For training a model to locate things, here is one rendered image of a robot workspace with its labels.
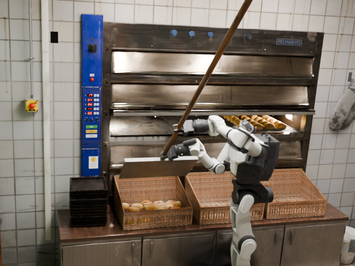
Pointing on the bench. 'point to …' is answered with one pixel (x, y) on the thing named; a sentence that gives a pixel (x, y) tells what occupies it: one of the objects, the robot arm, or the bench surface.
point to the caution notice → (93, 162)
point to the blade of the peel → (157, 167)
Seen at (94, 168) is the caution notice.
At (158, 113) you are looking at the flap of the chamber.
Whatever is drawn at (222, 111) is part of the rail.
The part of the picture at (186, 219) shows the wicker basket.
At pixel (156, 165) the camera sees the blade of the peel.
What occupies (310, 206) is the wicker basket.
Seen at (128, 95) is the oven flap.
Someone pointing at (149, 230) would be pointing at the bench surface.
